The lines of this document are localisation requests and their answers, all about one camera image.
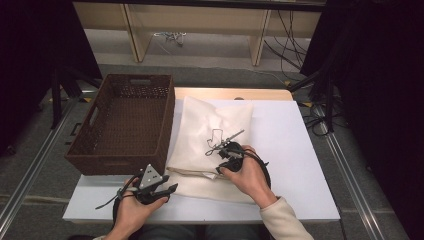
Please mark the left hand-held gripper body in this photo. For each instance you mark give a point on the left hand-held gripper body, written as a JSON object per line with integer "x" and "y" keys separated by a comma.
{"x": 150, "y": 178}

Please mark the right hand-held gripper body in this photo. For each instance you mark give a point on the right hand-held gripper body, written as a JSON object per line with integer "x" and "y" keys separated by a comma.
{"x": 233, "y": 156}

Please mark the cream mesh laundry bag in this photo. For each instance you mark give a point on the cream mesh laundry bag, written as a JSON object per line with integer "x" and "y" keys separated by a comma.
{"x": 196, "y": 133}

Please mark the brown woven basket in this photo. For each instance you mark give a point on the brown woven basket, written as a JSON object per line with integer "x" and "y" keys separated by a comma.
{"x": 126, "y": 126}

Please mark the person's right hand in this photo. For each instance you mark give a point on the person's right hand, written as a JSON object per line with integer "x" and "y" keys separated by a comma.
{"x": 253, "y": 180}

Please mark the person's left hand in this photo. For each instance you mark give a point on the person's left hand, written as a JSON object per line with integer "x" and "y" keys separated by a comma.
{"x": 131, "y": 216}

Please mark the beige wooden shelf unit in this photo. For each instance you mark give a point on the beige wooden shelf unit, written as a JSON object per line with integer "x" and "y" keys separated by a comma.
{"x": 200, "y": 20}

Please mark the black curtain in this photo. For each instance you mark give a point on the black curtain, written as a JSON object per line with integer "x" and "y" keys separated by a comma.
{"x": 26, "y": 50}
{"x": 383, "y": 83}

